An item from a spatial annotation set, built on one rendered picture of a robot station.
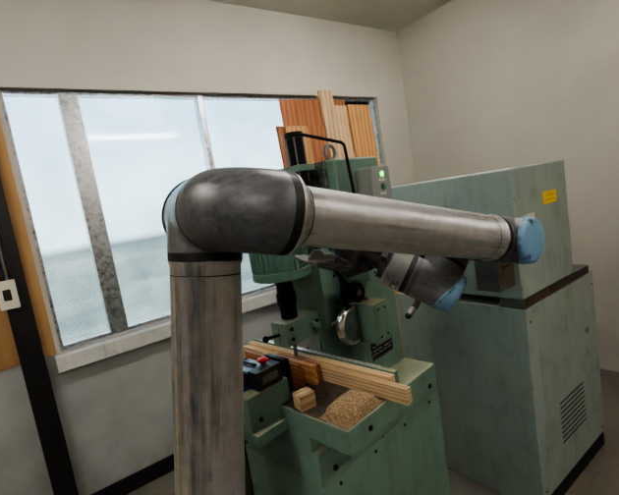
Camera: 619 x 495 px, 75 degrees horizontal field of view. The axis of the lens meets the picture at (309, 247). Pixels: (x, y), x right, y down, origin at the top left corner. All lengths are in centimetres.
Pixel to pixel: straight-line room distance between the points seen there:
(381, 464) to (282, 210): 96
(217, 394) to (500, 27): 312
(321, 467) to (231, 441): 46
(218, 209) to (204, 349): 22
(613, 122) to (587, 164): 27
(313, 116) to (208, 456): 257
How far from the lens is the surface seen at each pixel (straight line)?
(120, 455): 264
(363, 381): 109
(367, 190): 127
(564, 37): 320
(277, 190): 50
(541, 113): 319
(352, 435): 98
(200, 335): 62
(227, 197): 51
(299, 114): 292
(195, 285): 61
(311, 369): 116
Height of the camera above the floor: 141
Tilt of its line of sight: 7 degrees down
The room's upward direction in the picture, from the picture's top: 9 degrees counter-clockwise
